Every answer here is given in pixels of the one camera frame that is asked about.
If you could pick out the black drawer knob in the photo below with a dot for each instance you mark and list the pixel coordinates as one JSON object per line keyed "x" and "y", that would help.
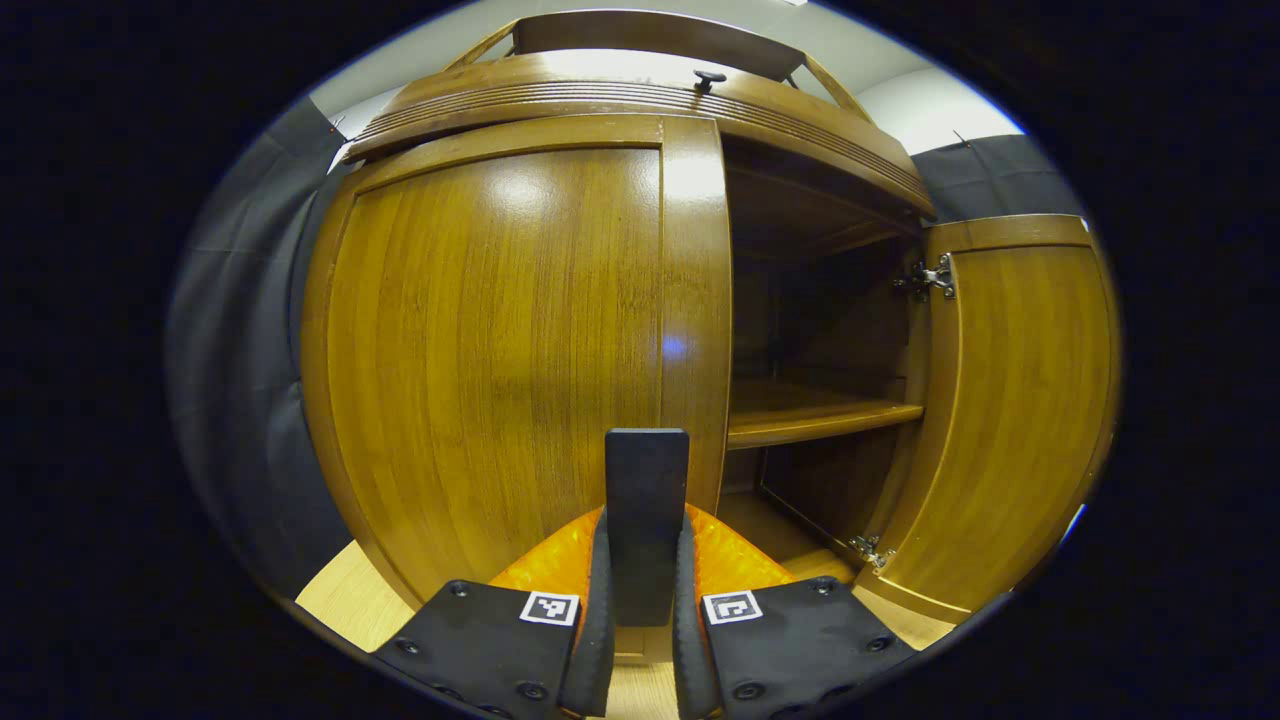
{"x": 709, "y": 79}

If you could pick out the wooden double-door shoe cabinet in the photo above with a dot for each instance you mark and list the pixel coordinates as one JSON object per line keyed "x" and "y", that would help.
{"x": 820, "y": 415}

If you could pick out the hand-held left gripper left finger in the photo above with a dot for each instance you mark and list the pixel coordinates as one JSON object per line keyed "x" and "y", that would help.
{"x": 590, "y": 650}

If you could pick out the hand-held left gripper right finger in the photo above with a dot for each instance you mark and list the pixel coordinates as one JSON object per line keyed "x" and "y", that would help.
{"x": 690, "y": 650}

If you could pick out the wooden cabinet door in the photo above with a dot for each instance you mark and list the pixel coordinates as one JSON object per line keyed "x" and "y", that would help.
{"x": 1020, "y": 400}
{"x": 480, "y": 330}

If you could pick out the metal door hinge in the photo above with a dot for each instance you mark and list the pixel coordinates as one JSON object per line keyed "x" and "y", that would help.
{"x": 870, "y": 552}
{"x": 930, "y": 277}

